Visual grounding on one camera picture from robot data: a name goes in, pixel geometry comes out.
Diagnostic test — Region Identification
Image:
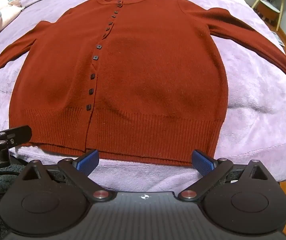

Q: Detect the dark red knit cardigan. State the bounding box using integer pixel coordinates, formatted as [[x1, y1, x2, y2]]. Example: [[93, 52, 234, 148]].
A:
[[0, 0, 286, 166]]

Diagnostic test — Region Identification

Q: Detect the yellow wooden side table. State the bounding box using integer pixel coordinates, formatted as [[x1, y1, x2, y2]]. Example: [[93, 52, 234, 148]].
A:
[[251, 0, 286, 32]]

